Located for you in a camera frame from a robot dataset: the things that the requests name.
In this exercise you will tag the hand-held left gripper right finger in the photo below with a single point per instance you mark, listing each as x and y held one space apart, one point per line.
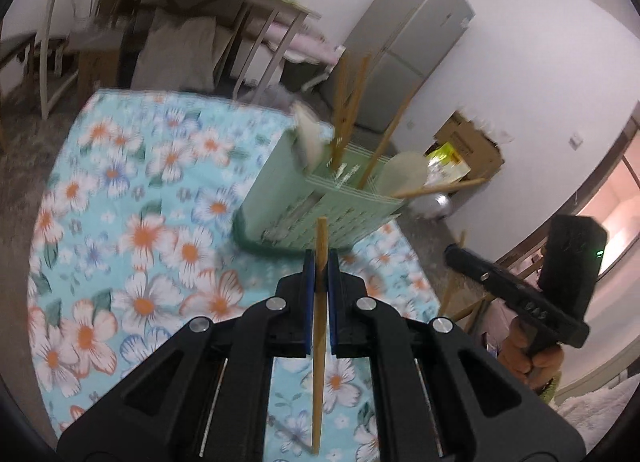
334 292

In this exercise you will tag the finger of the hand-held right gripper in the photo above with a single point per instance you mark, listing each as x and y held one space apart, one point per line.
467 264

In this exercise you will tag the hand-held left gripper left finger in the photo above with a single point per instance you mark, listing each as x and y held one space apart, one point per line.
309 292

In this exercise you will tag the long bamboo chopstick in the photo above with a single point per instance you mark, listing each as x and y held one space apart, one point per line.
440 187
395 127
321 237
341 92
451 292

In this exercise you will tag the green utensil basket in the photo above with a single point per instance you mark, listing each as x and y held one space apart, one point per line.
345 212

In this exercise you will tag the person's right hand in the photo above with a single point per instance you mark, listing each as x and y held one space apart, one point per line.
515 352

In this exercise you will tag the glass sliding door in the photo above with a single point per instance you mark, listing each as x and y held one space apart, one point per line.
620 202

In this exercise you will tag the yellow-green rice bag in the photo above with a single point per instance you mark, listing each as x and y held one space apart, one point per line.
447 162

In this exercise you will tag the pale green rice paddle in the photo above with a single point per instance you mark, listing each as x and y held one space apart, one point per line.
405 170

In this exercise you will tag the cardboard box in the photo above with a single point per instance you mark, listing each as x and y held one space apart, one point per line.
480 147

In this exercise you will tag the cream rice spoon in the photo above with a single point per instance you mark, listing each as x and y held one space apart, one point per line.
311 137

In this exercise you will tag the floral tablecloth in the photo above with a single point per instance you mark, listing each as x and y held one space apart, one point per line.
150 242

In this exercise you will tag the grey bin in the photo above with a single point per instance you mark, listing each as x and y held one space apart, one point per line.
302 77

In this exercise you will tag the grey refrigerator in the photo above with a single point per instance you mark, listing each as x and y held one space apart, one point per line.
415 32

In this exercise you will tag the pink roll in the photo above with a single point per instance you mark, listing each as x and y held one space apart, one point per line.
300 45

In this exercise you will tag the grey pillow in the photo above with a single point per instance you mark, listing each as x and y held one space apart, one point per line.
175 52

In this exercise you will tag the cardboard boxes under table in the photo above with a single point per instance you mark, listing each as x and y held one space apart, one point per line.
100 67

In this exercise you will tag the wooden chair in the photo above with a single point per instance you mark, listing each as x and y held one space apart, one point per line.
20 45

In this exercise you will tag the wooden frame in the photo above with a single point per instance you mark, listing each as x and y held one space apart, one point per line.
472 306

